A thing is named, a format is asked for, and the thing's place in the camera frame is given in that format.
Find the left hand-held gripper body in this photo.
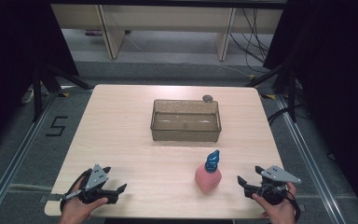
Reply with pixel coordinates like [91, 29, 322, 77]
[62, 163, 119, 205]

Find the bundle of black cables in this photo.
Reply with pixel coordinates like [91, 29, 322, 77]
[229, 7, 271, 66]

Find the dark curtain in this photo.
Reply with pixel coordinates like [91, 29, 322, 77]
[262, 0, 358, 224]
[0, 0, 80, 157]

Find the clear brown plastic container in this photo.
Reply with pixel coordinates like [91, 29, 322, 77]
[149, 99, 223, 143]

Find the pink bottle with blue cap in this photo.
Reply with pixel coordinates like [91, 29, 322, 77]
[194, 149, 223, 194]

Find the aluminium floor rail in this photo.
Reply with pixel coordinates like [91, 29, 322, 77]
[274, 94, 347, 224]
[0, 92, 60, 224]

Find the black floor cable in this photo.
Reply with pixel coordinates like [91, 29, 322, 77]
[267, 105, 294, 125]

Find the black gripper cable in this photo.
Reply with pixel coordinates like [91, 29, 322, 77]
[59, 168, 93, 213]
[287, 189, 302, 223]

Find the white floor cable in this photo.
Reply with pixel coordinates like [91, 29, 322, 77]
[0, 182, 54, 192]

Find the person's left hand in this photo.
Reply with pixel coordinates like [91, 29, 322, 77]
[58, 179, 109, 224]

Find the light wooden bench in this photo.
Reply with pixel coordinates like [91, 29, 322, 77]
[49, 3, 285, 62]

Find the black metal stand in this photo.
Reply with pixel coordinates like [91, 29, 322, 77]
[32, 63, 94, 123]
[245, 62, 297, 123]

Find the person's right hand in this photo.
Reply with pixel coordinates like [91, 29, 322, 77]
[251, 181, 297, 224]

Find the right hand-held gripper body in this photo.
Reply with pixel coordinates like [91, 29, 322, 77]
[244, 165, 302, 206]

